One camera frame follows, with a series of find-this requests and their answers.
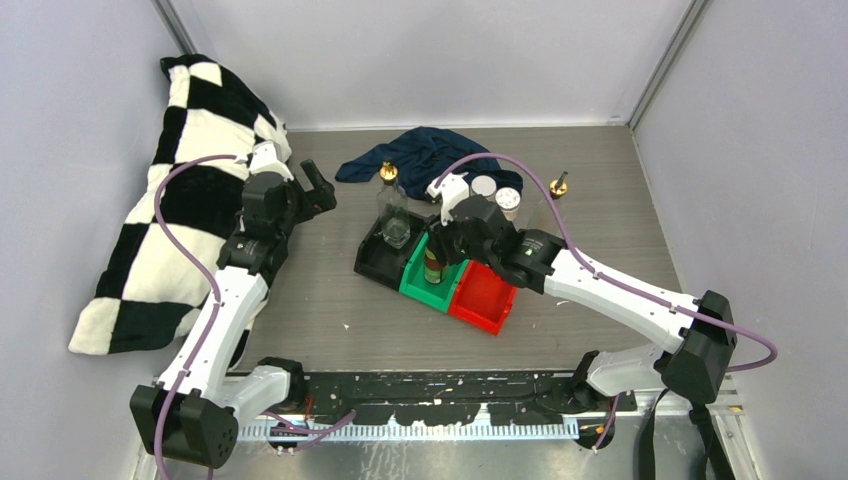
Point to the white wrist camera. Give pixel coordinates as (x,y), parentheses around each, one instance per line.
(267,157)
(449,192)

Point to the clear glass cruet gold spout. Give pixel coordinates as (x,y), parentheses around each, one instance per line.
(392,205)

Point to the green plastic bin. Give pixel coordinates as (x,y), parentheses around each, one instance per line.
(414,285)

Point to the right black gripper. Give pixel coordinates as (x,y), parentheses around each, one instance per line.
(439,243)

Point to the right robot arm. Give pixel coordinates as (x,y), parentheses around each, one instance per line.
(688,351)

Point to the dark blue shorts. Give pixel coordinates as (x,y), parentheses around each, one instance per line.
(421,155)

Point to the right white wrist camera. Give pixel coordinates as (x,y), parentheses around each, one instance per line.
(449,192)

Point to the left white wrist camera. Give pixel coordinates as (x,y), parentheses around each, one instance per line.
(267,157)

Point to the black plastic bin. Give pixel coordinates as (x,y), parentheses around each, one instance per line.
(382,263)

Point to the black white checkered blanket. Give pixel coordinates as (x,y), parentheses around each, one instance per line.
(149,293)

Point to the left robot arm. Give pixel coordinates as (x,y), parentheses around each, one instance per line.
(188,414)

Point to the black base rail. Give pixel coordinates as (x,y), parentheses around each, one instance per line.
(439,398)

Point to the spice jar plain lid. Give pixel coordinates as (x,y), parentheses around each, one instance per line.
(484,186)

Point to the sauce bottle yellow cap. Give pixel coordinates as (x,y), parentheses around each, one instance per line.
(434,271)

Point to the spice jar perforated lid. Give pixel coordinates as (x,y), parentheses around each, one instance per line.
(508,200)

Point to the brown oil cruet gold spout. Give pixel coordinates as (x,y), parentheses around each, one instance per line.
(546,214)

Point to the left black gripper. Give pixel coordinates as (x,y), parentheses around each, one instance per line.
(314,201)

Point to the red plastic bin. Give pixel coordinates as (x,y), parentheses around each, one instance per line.
(482,299)

